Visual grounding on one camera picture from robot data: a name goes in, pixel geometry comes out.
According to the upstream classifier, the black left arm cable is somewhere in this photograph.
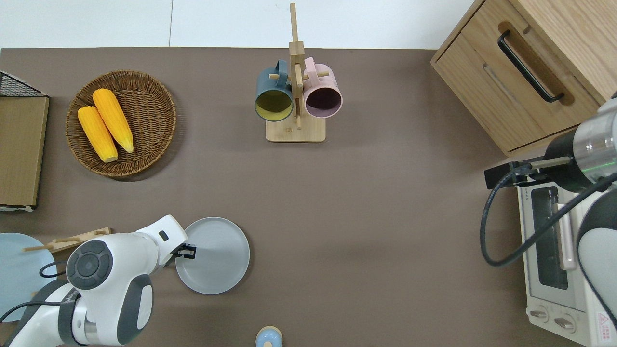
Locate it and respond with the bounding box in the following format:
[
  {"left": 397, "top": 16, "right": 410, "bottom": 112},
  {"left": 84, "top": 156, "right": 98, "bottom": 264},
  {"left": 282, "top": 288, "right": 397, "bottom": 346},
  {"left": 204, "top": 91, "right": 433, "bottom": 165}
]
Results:
[{"left": 0, "top": 260, "right": 68, "bottom": 324}]

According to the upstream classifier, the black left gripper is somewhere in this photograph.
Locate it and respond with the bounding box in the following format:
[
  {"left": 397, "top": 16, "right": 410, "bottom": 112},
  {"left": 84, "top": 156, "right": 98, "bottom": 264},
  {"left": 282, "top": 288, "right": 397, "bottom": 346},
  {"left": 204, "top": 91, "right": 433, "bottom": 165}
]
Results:
[{"left": 163, "top": 244, "right": 197, "bottom": 267}]

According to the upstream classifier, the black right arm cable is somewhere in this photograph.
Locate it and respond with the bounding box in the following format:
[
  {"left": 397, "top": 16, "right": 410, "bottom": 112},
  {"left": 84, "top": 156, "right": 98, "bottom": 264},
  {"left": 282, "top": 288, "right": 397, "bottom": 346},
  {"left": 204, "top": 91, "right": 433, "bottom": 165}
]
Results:
[{"left": 480, "top": 161, "right": 617, "bottom": 268}]

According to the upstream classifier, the black cabinet handle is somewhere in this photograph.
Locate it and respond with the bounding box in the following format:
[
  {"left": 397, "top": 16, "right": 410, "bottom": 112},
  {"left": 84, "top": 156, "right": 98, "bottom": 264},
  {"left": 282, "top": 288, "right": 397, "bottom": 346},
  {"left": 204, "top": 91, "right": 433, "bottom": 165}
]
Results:
[{"left": 497, "top": 30, "right": 565, "bottom": 104}]

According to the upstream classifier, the wooden plate rack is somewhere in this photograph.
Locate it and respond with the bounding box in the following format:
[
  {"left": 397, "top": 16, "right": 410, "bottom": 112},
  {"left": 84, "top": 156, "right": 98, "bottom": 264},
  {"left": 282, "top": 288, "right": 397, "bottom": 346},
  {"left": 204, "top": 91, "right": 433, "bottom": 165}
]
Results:
[{"left": 23, "top": 227, "right": 114, "bottom": 254}]

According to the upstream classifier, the gray plate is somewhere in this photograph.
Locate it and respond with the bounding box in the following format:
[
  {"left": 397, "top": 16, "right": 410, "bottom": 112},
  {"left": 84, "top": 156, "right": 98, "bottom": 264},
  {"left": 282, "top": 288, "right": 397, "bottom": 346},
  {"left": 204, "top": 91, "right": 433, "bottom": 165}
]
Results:
[{"left": 175, "top": 217, "right": 251, "bottom": 295}]

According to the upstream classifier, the wooden board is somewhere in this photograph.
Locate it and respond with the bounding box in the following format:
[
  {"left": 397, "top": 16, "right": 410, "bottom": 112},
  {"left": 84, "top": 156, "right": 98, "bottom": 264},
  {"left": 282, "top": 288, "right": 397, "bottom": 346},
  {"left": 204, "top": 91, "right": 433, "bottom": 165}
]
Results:
[{"left": 0, "top": 95, "right": 50, "bottom": 208}]

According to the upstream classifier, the dark teal mug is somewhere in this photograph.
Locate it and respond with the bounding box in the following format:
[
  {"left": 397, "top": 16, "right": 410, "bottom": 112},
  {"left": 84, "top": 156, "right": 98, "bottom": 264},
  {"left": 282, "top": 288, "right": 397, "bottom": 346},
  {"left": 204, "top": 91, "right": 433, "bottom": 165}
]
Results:
[{"left": 254, "top": 59, "right": 295, "bottom": 122}]

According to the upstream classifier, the brown table mat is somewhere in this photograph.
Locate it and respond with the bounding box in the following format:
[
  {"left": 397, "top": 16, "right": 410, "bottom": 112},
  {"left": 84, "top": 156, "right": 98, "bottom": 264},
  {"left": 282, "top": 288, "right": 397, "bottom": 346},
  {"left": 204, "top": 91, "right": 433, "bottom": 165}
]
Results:
[{"left": 0, "top": 47, "right": 596, "bottom": 347}]

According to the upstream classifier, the wooden mug rack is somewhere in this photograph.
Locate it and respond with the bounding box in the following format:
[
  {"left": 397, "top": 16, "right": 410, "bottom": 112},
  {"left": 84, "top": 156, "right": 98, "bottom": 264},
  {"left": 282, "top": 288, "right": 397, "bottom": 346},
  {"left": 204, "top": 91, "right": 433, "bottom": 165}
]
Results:
[{"left": 265, "top": 2, "right": 331, "bottom": 143}]

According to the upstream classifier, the wooden drawer cabinet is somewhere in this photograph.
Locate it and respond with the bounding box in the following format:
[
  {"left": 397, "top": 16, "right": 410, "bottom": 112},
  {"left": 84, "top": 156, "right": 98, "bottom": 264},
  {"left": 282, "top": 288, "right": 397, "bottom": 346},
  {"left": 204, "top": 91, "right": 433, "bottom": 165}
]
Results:
[{"left": 430, "top": 0, "right": 617, "bottom": 158}]

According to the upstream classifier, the light blue plate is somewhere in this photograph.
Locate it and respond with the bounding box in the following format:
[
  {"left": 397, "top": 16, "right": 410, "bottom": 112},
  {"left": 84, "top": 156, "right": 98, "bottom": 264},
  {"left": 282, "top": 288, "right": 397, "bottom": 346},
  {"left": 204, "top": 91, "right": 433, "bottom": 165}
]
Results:
[{"left": 0, "top": 233, "right": 57, "bottom": 322}]

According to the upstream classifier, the black wire basket white liner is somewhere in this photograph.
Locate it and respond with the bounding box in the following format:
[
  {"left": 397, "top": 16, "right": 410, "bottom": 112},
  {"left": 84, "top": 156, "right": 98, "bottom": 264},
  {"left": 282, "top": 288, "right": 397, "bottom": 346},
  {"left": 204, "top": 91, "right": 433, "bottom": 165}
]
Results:
[{"left": 0, "top": 70, "right": 50, "bottom": 213}]

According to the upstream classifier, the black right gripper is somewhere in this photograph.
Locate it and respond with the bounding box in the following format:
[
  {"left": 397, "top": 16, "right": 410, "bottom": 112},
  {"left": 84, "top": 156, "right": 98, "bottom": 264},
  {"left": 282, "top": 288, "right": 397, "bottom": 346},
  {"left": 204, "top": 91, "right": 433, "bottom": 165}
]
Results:
[{"left": 484, "top": 129, "right": 596, "bottom": 193}]

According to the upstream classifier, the pink mug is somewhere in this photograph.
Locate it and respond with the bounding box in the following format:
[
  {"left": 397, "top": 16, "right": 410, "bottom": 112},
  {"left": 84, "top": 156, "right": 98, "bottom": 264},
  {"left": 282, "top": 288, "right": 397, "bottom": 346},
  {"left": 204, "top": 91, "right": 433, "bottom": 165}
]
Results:
[{"left": 303, "top": 56, "right": 344, "bottom": 120}]

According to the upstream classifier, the white toaster oven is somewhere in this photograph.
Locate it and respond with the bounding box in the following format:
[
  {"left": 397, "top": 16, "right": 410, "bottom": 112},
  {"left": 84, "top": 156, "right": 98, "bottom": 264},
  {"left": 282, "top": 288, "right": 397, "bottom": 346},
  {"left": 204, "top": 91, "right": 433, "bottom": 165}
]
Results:
[{"left": 516, "top": 183, "right": 617, "bottom": 347}]

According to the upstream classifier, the toaster oven door handle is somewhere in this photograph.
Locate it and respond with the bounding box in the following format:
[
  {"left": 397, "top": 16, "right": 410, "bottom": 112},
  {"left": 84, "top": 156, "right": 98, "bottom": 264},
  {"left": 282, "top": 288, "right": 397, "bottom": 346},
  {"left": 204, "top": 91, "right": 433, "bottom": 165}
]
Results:
[{"left": 556, "top": 202, "right": 578, "bottom": 270}]

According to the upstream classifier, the round wicker basket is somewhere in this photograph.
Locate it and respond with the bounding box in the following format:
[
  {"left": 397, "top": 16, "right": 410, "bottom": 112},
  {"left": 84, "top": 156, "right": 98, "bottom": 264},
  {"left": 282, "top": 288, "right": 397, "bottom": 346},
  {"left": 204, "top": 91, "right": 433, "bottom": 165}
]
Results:
[{"left": 65, "top": 70, "right": 177, "bottom": 178}]

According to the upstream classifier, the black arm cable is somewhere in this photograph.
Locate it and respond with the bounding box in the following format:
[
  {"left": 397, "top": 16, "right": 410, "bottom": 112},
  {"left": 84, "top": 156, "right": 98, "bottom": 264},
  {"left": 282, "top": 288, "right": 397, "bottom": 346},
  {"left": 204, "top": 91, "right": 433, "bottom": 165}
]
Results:
[
  {"left": 0, "top": 260, "right": 68, "bottom": 324},
  {"left": 480, "top": 161, "right": 617, "bottom": 268}
]

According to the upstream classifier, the yellow corn cob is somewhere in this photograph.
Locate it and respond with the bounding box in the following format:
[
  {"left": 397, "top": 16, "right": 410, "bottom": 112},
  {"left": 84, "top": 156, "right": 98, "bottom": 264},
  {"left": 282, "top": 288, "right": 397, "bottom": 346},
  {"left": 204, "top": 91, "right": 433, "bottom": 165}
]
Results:
[
  {"left": 77, "top": 106, "right": 119, "bottom": 163},
  {"left": 92, "top": 88, "right": 134, "bottom": 154}
]

